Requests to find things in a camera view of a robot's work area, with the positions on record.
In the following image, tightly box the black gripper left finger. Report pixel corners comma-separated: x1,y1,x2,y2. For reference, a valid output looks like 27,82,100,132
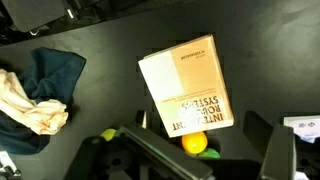
119,123,215,180

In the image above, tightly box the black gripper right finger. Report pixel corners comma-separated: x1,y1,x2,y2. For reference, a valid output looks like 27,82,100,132
258,124,298,180

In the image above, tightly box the orange ball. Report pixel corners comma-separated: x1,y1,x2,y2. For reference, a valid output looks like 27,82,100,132
181,131,209,155

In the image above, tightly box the laptop with stickers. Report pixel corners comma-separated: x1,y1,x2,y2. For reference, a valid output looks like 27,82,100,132
282,114,320,144

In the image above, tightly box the green ball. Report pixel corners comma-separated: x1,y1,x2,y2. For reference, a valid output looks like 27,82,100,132
196,147,222,160

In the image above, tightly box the peach cloth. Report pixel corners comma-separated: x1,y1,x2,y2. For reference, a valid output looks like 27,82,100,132
0,68,70,136

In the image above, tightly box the dark blue cloth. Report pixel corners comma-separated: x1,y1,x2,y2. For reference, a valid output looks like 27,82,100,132
0,46,87,155

